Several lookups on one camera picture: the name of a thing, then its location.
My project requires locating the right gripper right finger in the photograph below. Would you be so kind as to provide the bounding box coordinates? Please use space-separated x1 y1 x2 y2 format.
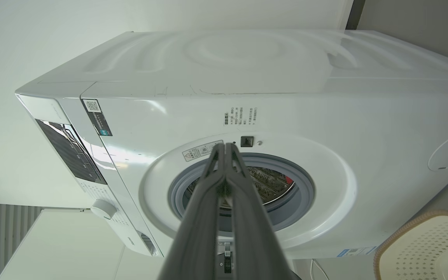
226 142 299 280

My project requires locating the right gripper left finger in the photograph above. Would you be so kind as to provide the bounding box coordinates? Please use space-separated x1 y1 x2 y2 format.
158 142 228 280

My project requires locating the stainless steel washing machine drum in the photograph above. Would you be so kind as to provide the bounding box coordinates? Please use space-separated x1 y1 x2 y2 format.
187 166 296 206

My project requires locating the white plastic control dial knob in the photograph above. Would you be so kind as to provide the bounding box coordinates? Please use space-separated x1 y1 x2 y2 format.
90 199 117 220

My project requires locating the cream perforated laundry basket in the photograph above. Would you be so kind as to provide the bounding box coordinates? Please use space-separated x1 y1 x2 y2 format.
373 210 448 280

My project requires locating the metal door hinge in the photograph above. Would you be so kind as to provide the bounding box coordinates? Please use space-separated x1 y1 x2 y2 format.
218 241 233 275

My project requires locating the grey rubber door gasket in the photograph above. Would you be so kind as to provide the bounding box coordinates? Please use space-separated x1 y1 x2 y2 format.
168 152 315 234

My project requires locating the grey warning sticker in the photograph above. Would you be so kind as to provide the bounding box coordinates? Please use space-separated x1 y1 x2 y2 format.
182 140 224 162

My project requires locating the blue energy label sticker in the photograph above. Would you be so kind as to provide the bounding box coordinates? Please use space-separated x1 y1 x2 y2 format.
337 246 377 258

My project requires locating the printed text notice sticker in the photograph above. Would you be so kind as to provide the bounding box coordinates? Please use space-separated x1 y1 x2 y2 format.
223 107 259 127

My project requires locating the white cabinet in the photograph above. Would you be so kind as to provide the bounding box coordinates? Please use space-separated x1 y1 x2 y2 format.
0 208 166 280

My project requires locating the white front-load washing machine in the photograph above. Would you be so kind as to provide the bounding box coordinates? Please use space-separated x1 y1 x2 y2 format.
15 29 448 260

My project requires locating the dark QR code label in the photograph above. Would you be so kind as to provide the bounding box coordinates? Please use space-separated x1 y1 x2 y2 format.
82 99 113 137

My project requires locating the black glossy control panel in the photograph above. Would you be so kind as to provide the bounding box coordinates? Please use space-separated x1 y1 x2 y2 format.
35 119 108 185

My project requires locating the thin white cable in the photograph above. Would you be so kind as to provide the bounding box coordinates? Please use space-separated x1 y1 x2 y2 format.
309 259 331 280

